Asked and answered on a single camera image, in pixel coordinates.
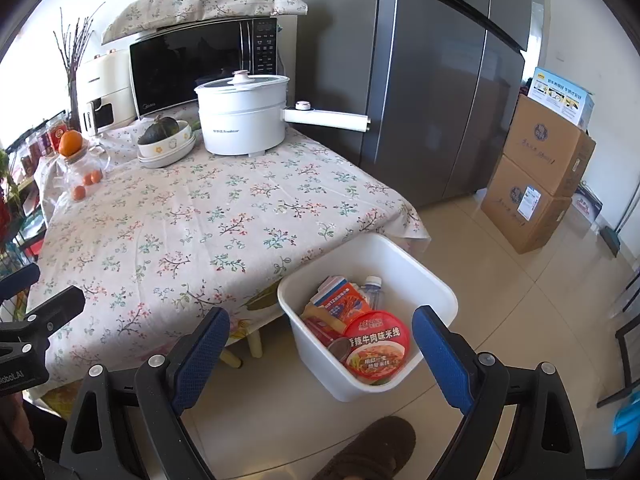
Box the black chair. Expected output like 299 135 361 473
597 280 640 411

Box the green pumpkin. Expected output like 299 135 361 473
137 115 181 146

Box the black wire rack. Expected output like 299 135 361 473
0 110 68 261

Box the large orange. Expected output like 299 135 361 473
59 130 83 157

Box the floral tablecloth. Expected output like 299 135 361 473
25 125 431 396

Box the black microwave oven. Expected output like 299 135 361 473
129 17 279 121

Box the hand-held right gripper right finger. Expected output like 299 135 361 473
412 305 586 480

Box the brown fuzzy slipper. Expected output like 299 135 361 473
312 415 417 480

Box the white air fryer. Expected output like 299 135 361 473
75 49 138 136

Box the blue and white bag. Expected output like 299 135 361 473
575 182 604 223

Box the red round lid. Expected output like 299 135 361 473
342 310 411 386

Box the white electric cooking pot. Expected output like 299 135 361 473
194 70 371 157

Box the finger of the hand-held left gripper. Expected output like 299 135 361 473
0 262 41 306
0 286 86 346

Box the white ceramic bowl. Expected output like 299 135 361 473
137 121 197 160

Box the brown cardboard box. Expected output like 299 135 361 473
502 94 597 198
480 152 573 255

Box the vase of dry twigs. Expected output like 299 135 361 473
52 2 106 131

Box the glass jar with cork lid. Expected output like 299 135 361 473
60 142 111 201

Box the blue plastic stool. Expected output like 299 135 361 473
612 400 640 448

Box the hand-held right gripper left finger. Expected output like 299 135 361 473
59 305 232 480

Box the floral cloth cover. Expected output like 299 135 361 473
101 0 308 46

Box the white ceramic plate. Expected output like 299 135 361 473
138 145 197 169

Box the yellow patterned cloth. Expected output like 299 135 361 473
225 287 286 346

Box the red drink can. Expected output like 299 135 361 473
300 315 353 363

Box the grey refrigerator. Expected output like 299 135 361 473
298 0 531 208

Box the green leafy vegetable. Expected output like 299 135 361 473
0 147 21 201

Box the crushed clear plastic bottle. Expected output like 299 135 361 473
360 275 385 311

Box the torn orange cardboard box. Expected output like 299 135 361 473
300 275 373 333

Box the blue and white box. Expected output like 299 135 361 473
530 66 596 128

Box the broom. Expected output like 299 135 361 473
600 160 632 256

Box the white plastic bin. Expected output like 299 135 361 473
277 232 459 403

